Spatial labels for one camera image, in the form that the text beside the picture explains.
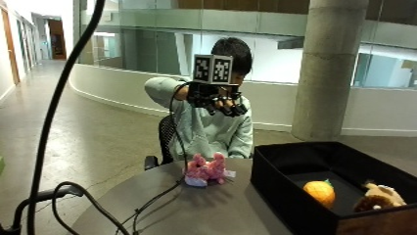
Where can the the person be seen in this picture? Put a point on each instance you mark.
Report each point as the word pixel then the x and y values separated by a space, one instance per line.
pixel 208 130

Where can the white marker cube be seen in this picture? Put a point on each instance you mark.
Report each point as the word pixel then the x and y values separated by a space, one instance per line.
pixel 212 69

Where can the black office chair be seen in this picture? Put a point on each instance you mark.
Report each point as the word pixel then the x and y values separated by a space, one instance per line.
pixel 166 140

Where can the pink plush toy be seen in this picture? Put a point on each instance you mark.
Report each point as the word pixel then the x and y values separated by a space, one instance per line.
pixel 206 169

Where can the glass balustrade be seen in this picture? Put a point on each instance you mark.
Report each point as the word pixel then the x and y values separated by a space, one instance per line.
pixel 243 39

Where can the black open box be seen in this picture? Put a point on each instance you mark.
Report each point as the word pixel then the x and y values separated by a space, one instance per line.
pixel 304 163

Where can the concrete pillar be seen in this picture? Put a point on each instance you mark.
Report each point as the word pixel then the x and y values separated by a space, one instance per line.
pixel 328 68

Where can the orange toy fruit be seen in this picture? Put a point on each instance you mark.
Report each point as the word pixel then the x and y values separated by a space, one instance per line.
pixel 319 192

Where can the brown plush toy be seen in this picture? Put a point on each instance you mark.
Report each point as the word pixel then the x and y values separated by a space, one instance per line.
pixel 380 197

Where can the wooden door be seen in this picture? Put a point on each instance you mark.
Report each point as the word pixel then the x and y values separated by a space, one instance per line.
pixel 10 45

